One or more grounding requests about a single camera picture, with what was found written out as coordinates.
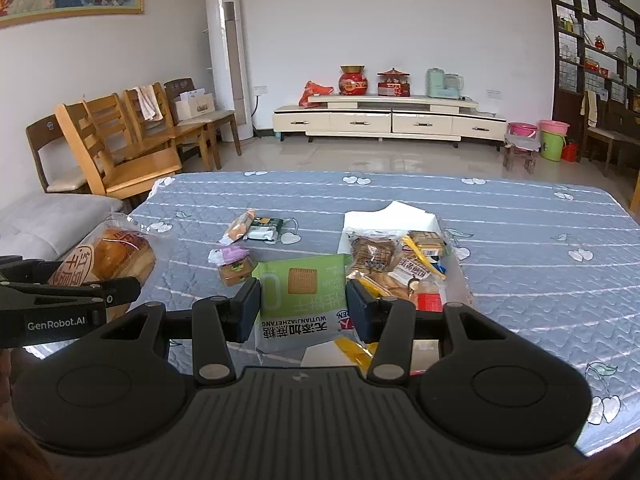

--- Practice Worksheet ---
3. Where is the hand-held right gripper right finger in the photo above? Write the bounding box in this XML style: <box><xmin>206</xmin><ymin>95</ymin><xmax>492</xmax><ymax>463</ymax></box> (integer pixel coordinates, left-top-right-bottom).
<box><xmin>345</xmin><ymin>278</ymin><xmax>527</xmax><ymax>386</ymax></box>

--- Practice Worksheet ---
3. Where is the light wooden chair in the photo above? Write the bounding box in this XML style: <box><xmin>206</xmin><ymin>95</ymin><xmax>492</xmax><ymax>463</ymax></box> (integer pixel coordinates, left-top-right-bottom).
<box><xmin>122</xmin><ymin>82</ymin><xmax>224</xmax><ymax>171</ymax></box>
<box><xmin>54</xmin><ymin>101</ymin><xmax>182</xmax><ymax>212</ymax></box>
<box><xmin>83</xmin><ymin>92</ymin><xmax>176</xmax><ymax>161</ymax></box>

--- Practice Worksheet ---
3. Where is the purple snack packet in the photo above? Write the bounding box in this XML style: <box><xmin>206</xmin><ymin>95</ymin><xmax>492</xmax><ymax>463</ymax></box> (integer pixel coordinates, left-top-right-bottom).
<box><xmin>208</xmin><ymin>245</ymin><xmax>252</xmax><ymax>267</ymax></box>

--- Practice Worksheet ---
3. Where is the grey sofa cushion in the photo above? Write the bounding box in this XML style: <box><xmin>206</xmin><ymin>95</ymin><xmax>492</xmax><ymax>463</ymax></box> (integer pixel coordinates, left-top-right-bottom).
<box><xmin>0</xmin><ymin>192</ymin><xmax>127</xmax><ymax>262</ymax></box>

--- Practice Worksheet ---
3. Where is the mint green kitchen appliance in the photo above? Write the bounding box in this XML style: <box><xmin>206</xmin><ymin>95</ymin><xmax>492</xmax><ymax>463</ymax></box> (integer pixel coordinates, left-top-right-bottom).
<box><xmin>425</xmin><ymin>67</ymin><xmax>466</xmax><ymax>100</ymax></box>

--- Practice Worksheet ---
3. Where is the green bucket with pink rim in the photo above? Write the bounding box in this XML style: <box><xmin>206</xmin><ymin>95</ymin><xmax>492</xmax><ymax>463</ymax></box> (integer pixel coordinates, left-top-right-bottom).
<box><xmin>538</xmin><ymin>119</ymin><xmax>572</xmax><ymax>162</ymax></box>

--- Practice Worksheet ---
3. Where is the orange snack packet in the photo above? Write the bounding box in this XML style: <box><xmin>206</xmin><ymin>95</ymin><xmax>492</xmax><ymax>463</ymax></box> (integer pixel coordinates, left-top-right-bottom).
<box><xmin>219</xmin><ymin>208</ymin><xmax>257</xmax><ymax>247</ymax></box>

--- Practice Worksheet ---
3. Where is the white foam box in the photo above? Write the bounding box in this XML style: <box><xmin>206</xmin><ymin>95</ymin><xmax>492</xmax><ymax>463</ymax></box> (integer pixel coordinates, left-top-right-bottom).
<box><xmin>300</xmin><ymin>200</ymin><xmax>474</xmax><ymax>369</ymax></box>

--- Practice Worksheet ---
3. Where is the red round pot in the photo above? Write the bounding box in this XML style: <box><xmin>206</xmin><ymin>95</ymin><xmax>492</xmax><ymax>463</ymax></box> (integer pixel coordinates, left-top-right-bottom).
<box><xmin>338</xmin><ymin>64</ymin><xmax>370</xmax><ymax>96</ymax></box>

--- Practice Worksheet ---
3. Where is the white cardboard box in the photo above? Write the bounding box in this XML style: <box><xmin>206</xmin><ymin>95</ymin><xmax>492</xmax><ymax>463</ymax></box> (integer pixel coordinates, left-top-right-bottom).
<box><xmin>173</xmin><ymin>88</ymin><xmax>217</xmax><ymax>122</ymax></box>

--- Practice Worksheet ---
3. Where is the dark green white packet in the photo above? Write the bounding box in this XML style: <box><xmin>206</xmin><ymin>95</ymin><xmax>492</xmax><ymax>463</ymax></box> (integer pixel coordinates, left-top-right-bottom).
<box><xmin>247</xmin><ymin>216</ymin><xmax>287</xmax><ymax>242</ymax></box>

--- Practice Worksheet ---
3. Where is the red label rice cracker packet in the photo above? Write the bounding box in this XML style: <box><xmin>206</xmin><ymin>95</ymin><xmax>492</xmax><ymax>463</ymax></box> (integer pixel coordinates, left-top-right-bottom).
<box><xmin>359</xmin><ymin>271</ymin><xmax>446</xmax><ymax>312</ymax></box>

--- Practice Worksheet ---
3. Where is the brown green square packet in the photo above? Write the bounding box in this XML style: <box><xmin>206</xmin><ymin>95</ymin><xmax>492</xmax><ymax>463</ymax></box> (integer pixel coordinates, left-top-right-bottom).
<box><xmin>218</xmin><ymin>258</ymin><xmax>259</xmax><ymax>287</ymax></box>

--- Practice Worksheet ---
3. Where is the light green cracker packet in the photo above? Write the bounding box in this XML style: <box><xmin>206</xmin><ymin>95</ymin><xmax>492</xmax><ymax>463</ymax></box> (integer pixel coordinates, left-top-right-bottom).
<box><xmin>251</xmin><ymin>253</ymin><xmax>357</xmax><ymax>357</ymax></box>

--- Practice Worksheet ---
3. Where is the clear bread loaf bag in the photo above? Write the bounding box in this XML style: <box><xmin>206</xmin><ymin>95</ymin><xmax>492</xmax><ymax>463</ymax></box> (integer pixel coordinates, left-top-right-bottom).
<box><xmin>46</xmin><ymin>214</ymin><xmax>157</xmax><ymax>322</ymax></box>

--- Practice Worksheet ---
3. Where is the cream hanging towel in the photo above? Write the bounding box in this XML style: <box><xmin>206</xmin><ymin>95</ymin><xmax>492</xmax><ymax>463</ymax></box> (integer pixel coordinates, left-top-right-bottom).
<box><xmin>580</xmin><ymin>90</ymin><xmax>599</xmax><ymax>129</ymax></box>

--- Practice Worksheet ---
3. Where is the small brown biscuit packet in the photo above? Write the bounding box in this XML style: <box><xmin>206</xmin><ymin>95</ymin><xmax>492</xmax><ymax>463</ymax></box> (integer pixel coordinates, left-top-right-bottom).
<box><xmin>406</xmin><ymin>230</ymin><xmax>447</xmax><ymax>257</ymax></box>

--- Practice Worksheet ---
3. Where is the dark brown cushioned chair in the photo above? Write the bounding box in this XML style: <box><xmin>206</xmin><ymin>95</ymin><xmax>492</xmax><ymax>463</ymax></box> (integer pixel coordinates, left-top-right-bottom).
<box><xmin>163</xmin><ymin>77</ymin><xmax>242</xmax><ymax>157</ymax></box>
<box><xmin>26</xmin><ymin>113</ymin><xmax>89</xmax><ymax>195</ymax></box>

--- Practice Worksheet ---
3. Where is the red plastic bag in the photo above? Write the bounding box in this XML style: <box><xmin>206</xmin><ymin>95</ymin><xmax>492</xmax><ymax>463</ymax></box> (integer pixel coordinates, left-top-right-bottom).
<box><xmin>298</xmin><ymin>80</ymin><xmax>335</xmax><ymax>108</ymax></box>

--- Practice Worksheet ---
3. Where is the white towel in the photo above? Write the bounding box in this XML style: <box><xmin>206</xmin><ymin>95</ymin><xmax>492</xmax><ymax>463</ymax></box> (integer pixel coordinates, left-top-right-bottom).
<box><xmin>135</xmin><ymin>84</ymin><xmax>165</xmax><ymax>122</ymax></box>

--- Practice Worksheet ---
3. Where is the cream tv cabinet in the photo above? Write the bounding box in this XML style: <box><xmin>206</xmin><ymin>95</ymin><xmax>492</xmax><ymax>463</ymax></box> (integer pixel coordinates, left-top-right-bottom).
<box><xmin>272</xmin><ymin>93</ymin><xmax>506</xmax><ymax>150</ymax></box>

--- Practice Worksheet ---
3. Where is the dark wooden display shelf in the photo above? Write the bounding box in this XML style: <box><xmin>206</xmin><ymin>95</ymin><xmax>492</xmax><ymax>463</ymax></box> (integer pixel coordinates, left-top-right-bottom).
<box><xmin>545</xmin><ymin>0</ymin><xmax>640</xmax><ymax>127</ymax></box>

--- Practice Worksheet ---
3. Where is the small wooden stool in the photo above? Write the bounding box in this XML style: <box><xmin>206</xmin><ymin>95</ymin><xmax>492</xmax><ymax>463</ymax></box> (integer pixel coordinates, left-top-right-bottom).
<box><xmin>502</xmin><ymin>134</ymin><xmax>542</xmax><ymax>175</ymax></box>

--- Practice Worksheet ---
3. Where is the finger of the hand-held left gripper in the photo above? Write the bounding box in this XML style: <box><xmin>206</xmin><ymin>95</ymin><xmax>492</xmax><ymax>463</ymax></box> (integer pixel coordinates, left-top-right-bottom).
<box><xmin>0</xmin><ymin>276</ymin><xmax>142</xmax><ymax>312</ymax></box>
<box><xmin>0</xmin><ymin>255</ymin><xmax>51</xmax><ymax>287</ymax></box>

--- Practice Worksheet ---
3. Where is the brown biscuit bag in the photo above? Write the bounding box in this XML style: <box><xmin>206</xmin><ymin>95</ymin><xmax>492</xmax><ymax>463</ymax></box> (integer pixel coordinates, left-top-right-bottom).
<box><xmin>349</xmin><ymin>234</ymin><xmax>432</xmax><ymax>286</ymax></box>

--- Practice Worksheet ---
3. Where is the white tower air conditioner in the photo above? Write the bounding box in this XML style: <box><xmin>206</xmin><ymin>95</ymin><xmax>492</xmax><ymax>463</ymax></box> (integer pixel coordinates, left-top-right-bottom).
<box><xmin>205</xmin><ymin>0</ymin><xmax>255</xmax><ymax>142</ymax></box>

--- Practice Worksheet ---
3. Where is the red pagoda gift box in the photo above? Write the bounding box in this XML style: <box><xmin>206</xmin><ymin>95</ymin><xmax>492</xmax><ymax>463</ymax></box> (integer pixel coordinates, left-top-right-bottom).
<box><xmin>376</xmin><ymin>66</ymin><xmax>412</xmax><ymax>99</ymax></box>

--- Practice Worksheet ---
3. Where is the yellow snack packet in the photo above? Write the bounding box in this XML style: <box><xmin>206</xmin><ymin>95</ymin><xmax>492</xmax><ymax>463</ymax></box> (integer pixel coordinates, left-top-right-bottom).
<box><xmin>333</xmin><ymin>336</ymin><xmax>376</xmax><ymax>369</ymax></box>

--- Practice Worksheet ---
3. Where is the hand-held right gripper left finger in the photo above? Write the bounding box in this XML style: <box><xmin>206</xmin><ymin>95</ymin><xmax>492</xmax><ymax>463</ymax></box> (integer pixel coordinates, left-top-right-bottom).
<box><xmin>80</xmin><ymin>277</ymin><xmax>262</xmax><ymax>386</ymax></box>

